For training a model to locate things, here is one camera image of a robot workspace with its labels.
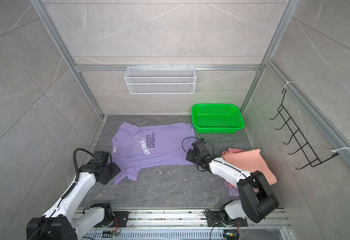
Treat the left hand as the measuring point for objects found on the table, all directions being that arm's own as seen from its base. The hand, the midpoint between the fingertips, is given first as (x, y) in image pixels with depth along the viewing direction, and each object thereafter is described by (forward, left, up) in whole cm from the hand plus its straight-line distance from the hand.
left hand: (115, 168), depth 84 cm
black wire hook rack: (-10, -92, +26) cm, 96 cm away
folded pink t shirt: (+1, -79, +2) cm, 79 cm away
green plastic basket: (+35, -67, +2) cm, 76 cm away
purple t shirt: (+18, -6, -7) cm, 20 cm away
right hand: (+8, -44, 0) cm, 45 cm away
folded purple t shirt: (-14, -67, -5) cm, 68 cm away
